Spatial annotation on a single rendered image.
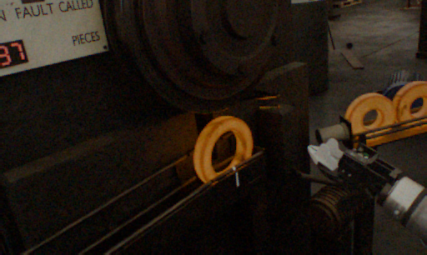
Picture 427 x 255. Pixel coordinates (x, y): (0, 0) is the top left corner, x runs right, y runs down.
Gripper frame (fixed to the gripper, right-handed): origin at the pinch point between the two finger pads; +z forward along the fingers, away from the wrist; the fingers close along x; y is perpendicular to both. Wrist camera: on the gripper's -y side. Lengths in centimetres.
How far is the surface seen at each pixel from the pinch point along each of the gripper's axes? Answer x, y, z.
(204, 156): 21.3, -2.0, 16.1
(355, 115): -31.0, -3.4, 4.5
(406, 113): -45.0, -2.6, -5.3
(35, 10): 47, 31, 39
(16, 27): 52, 29, 38
